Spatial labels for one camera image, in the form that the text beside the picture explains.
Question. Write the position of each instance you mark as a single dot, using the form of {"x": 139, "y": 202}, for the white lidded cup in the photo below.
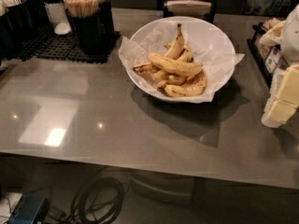
{"x": 57, "y": 16}

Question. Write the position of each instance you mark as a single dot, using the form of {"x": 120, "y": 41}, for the black rubber mat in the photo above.
{"x": 47, "y": 45}

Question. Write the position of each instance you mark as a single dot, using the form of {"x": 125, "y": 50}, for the blue power box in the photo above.
{"x": 30, "y": 209}

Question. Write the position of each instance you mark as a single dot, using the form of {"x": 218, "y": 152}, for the upright yellow banana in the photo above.
{"x": 177, "y": 45}

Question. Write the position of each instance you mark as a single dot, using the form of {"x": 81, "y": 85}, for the black cup of white cutlery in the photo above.
{"x": 16, "y": 26}

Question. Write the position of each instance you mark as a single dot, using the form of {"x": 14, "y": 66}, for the small middle banana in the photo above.
{"x": 172, "y": 79}

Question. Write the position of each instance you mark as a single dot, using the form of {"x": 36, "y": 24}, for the long yellow banana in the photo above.
{"x": 174, "y": 66}

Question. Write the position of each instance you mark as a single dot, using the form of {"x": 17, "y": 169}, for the brown napkin stack holder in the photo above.
{"x": 200, "y": 9}

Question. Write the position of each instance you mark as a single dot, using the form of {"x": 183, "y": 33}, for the black condiment rack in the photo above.
{"x": 268, "y": 59}

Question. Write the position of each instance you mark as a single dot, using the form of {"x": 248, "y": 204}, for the white paper liner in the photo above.
{"x": 179, "y": 59}

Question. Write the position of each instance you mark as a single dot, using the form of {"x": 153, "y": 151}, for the bottom spotted banana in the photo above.
{"x": 194, "y": 88}

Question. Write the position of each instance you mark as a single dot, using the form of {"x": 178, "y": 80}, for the dark syrup bottle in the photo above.
{"x": 106, "y": 20}

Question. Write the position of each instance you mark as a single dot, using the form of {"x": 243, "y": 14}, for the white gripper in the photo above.
{"x": 291, "y": 34}

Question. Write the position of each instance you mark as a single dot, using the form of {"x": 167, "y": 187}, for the left brown banana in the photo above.
{"x": 145, "y": 69}

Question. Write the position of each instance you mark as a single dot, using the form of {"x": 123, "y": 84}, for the black cup of stir sticks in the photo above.
{"x": 84, "y": 15}

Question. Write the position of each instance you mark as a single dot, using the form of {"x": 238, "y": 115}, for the white bowl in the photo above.
{"x": 208, "y": 44}

